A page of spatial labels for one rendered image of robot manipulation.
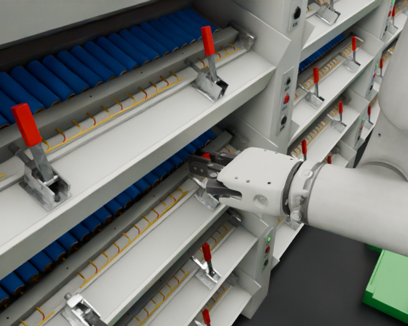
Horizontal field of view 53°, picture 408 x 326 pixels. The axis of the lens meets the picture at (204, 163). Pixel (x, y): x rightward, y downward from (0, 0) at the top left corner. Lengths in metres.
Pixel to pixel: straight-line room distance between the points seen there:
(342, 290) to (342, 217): 0.73
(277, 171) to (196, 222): 0.16
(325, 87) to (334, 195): 0.61
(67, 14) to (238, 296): 0.81
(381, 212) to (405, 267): 0.79
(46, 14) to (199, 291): 0.58
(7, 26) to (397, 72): 0.33
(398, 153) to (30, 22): 0.44
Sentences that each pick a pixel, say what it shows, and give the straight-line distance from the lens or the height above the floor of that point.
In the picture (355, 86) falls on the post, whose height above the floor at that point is 0.38.
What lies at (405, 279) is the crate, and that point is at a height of 0.04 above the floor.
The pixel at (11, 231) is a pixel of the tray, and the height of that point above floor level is 0.68.
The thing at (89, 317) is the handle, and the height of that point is 0.51.
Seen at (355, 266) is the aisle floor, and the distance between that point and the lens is 1.30.
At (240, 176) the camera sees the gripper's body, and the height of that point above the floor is 0.59.
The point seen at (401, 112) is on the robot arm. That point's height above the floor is 0.74.
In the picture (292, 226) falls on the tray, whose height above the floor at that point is 0.11.
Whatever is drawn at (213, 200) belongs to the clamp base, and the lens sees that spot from 0.65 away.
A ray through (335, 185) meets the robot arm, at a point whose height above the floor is 0.62.
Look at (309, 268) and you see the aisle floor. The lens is 1.25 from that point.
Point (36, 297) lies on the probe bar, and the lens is 0.52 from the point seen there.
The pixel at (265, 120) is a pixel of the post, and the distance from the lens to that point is 0.74.
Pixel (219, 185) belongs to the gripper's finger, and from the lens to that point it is 0.56.
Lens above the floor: 0.92
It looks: 35 degrees down
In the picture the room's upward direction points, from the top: straight up
